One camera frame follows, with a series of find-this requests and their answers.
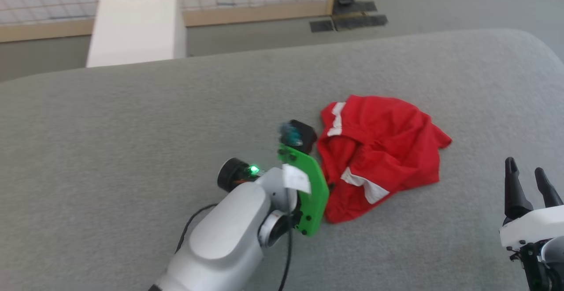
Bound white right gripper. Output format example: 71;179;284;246
499;157;564;252

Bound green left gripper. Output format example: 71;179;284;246
277;144;330;237

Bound red basketball shorts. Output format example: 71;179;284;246
317;95;453;225

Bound small black floor mat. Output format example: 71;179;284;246
309;19;335;33

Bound long black floor mat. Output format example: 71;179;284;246
333;14;389;31

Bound white cabinet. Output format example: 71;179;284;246
86;0;187;68

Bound white left cable tag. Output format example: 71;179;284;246
282;164;312;194

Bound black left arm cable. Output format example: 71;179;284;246
175;203;294;291

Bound wooden frame net fence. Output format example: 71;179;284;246
0;0;338;43

